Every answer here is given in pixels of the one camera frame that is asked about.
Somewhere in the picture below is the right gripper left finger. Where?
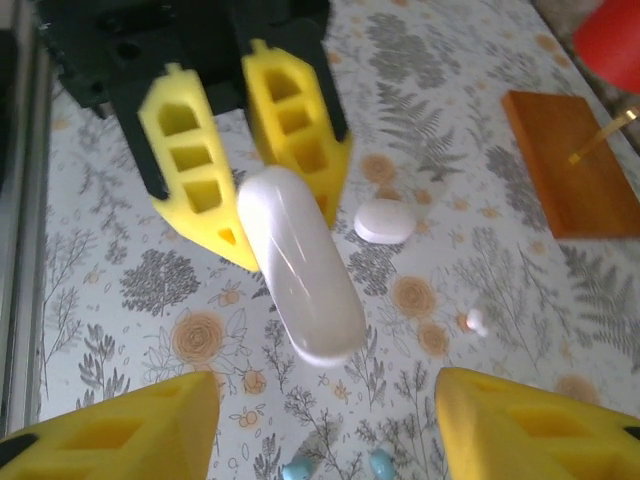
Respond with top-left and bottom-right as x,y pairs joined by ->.
0,370 -> 220,480

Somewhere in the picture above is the white oval earbud case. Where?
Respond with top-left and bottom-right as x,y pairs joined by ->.
353,198 -> 418,245

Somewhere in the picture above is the white earbud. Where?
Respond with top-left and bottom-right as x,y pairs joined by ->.
462,308 -> 491,337

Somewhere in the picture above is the white pill-shaped earbud case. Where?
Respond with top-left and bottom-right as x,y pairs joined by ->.
236,167 -> 366,370

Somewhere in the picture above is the aluminium profile frame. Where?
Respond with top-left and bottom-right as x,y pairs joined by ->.
0,0 -> 54,436

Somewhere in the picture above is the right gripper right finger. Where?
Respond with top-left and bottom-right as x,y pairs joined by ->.
435,367 -> 640,480

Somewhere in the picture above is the gold wire stand wooden base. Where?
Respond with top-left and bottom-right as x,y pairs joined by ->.
501,89 -> 640,241

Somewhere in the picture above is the red plastic wine glass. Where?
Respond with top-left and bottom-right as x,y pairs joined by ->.
572,0 -> 640,94

